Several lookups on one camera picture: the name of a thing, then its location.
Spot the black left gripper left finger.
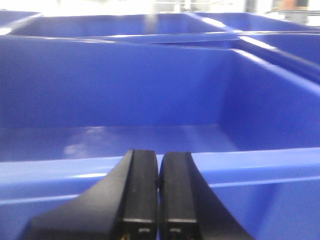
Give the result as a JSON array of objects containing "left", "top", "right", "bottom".
[{"left": 21, "top": 149, "right": 158, "bottom": 240}]

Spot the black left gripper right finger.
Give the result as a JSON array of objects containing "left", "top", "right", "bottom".
[{"left": 159, "top": 151, "right": 252, "bottom": 240}]

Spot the left blue plastic bin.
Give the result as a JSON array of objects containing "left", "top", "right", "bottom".
[{"left": 0, "top": 35, "right": 320, "bottom": 240}]

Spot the blue plastic bin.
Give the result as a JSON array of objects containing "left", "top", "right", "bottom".
[
  {"left": 0, "top": 35, "right": 320, "bottom": 240},
  {"left": 0, "top": 13, "right": 238, "bottom": 43},
  {"left": 159, "top": 11, "right": 320, "bottom": 86}
]

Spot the rear blue plastic bin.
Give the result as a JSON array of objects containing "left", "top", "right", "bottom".
[{"left": 0, "top": 13, "right": 238, "bottom": 43}]

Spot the right blue plastic bin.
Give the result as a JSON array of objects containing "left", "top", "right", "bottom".
[{"left": 159, "top": 11, "right": 320, "bottom": 86}]

